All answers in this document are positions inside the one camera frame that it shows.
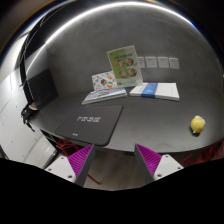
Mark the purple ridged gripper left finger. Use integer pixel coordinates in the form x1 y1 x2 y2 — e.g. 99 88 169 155
46 145 95 186

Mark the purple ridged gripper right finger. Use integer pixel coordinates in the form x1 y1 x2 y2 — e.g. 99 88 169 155
134 144 183 184

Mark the black mouse pad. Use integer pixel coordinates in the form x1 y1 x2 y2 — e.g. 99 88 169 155
55 105 123 146

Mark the white book with blue band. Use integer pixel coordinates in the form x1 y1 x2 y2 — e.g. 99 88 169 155
130 83 180 101

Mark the grey patterned book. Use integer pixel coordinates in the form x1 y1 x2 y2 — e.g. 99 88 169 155
82 88 127 105

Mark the black monitor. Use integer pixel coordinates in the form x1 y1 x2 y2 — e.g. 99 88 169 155
28 69 58 110

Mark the small colourful picture card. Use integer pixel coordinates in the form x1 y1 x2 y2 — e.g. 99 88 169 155
92 71 117 90

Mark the green illustrated booklet standing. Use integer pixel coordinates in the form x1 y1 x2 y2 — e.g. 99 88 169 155
107 46 143 87

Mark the red chair frame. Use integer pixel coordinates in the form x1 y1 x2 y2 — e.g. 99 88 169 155
180 141 224 167

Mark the black clamp with cable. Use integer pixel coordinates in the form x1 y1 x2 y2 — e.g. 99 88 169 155
21 103 38 131

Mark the white wall socket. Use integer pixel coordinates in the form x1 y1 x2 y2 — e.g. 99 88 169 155
158 57 169 68
169 58 180 69
145 56 157 68
138 57 145 68

